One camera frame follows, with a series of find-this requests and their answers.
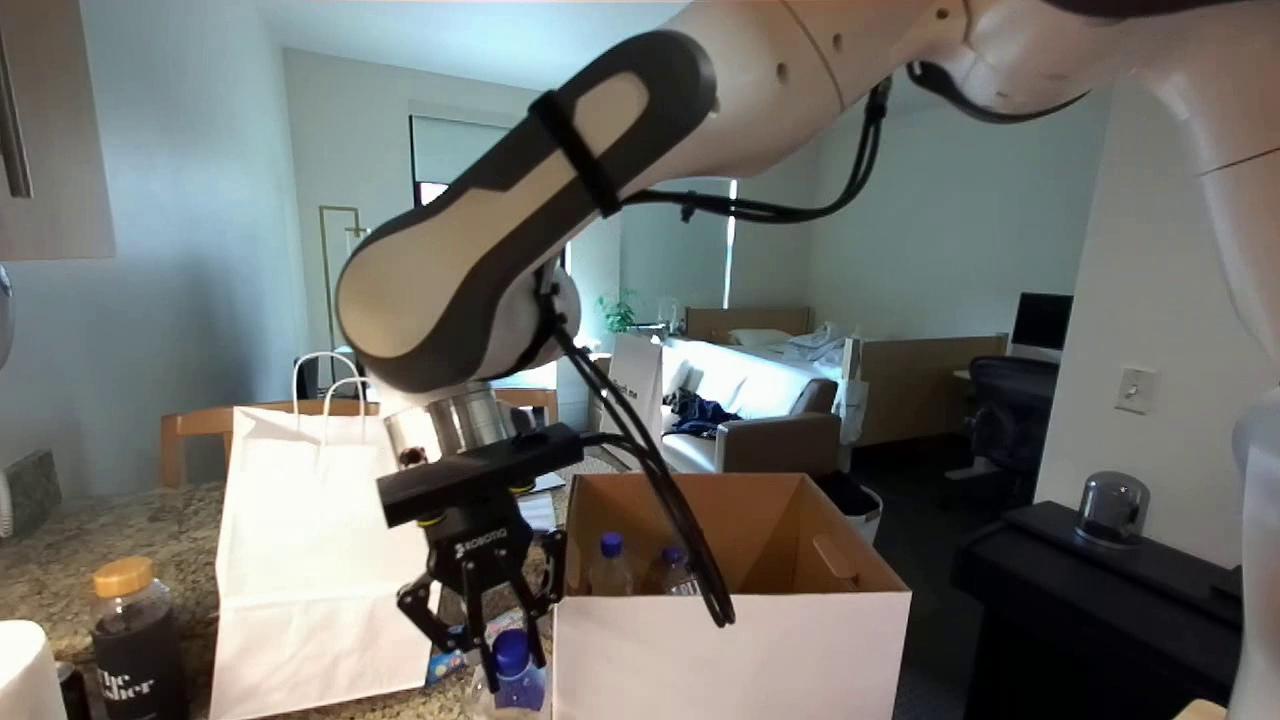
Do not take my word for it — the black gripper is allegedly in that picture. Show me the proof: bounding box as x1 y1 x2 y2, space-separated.
394 494 565 695

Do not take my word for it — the clear bottle blue cap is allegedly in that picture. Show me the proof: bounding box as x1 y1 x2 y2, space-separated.
653 539 704 600
585 531 636 600
479 628 551 720

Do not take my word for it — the cardboard box white outside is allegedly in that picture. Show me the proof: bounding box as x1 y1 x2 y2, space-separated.
547 473 917 720

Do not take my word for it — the blue white flat package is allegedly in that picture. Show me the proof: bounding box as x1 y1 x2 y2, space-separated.
418 647 471 694

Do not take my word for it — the blue cloth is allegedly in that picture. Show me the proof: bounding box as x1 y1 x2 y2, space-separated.
669 392 740 444

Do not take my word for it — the green house plant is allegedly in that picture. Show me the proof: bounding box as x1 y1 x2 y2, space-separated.
596 291 638 336

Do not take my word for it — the dark trash bin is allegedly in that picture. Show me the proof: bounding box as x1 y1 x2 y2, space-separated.
812 473 887 548

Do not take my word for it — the dark bottle tan cap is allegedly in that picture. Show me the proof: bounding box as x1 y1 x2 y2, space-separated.
85 555 190 720

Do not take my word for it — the black framed window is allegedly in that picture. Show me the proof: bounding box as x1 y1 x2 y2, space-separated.
410 182 463 218

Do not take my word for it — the tan wooden furniture panel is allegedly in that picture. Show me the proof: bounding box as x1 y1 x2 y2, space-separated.
850 333 1013 454

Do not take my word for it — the white roller blind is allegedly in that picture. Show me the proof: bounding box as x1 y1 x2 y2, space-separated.
407 114 523 193

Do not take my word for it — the black office chair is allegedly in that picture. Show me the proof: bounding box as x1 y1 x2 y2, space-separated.
965 355 1063 489

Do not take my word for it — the black side table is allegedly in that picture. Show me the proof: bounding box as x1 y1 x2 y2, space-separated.
952 498 1268 720

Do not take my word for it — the desk computer monitor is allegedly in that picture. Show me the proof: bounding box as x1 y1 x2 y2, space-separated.
1013 291 1074 362

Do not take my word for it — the grey glass tumbler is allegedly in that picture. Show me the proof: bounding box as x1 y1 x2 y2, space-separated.
1070 467 1150 551

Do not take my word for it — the white paper bag with handles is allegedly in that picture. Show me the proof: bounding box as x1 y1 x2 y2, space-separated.
208 349 463 720

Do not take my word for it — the thin framed wall fixture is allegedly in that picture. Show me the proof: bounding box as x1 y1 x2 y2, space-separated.
317 200 377 362

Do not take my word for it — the white wall switch plate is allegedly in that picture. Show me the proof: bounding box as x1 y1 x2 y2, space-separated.
1117 367 1161 421

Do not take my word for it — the wooden wall cabinet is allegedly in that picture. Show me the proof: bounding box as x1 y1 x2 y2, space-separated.
0 0 115 264

